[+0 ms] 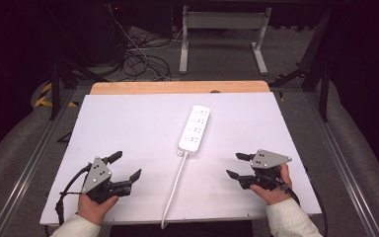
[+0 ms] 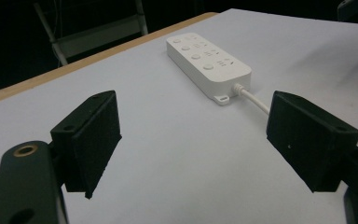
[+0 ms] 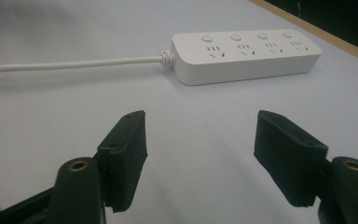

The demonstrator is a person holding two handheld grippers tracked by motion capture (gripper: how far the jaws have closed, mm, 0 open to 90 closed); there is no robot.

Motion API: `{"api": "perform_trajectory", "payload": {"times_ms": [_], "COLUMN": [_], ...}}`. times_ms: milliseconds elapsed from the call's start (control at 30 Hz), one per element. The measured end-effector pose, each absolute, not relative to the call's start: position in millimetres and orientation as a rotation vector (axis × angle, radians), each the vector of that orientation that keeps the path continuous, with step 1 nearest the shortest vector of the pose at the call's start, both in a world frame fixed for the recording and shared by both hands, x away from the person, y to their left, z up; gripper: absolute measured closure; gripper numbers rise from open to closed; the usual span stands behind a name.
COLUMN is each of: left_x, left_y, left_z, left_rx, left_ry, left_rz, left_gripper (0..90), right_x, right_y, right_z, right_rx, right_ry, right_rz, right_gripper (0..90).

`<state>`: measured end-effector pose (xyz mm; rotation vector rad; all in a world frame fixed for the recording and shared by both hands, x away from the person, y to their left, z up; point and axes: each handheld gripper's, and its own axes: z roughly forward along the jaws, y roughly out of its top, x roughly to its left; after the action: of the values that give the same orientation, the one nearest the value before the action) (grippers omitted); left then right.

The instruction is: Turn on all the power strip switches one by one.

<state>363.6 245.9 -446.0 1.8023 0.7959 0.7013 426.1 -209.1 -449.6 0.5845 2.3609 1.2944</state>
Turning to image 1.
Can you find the dark computer case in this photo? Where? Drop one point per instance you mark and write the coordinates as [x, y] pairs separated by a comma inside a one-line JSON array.
[[107, 29]]

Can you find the white power strip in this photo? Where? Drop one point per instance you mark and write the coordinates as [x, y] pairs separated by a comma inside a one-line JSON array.
[[194, 130]]

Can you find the yellow black hazard tape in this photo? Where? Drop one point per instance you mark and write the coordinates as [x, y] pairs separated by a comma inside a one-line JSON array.
[[44, 95]]

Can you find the person's right hand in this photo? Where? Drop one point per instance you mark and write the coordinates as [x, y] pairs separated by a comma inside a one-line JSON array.
[[278, 196]]

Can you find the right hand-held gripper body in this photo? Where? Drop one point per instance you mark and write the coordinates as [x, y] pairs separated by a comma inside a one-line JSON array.
[[268, 159]]

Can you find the person's dark clothing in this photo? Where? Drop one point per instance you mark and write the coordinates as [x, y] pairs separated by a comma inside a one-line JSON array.
[[181, 230]]

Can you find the black metal stand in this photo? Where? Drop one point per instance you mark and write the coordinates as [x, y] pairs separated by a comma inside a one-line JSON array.
[[55, 89], [324, 89]]

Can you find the white metal stand frame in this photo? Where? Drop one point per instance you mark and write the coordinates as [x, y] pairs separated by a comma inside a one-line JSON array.
[[225, 20]]

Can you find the person's left hand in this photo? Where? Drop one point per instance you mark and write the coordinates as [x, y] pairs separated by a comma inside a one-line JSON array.
[[93, 209]]

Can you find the white board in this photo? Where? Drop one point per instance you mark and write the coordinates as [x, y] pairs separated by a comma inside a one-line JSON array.
[[138, 131]]

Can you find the aluminium floor rail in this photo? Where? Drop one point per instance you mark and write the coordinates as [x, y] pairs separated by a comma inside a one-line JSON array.
[[342, 164], [29, 168]]

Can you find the small black triangular bracket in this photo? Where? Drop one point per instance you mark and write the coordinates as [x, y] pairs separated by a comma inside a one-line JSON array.
[[65, 138]]

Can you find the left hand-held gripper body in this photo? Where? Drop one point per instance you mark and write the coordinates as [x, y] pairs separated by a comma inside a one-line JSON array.
[[96, 176]]

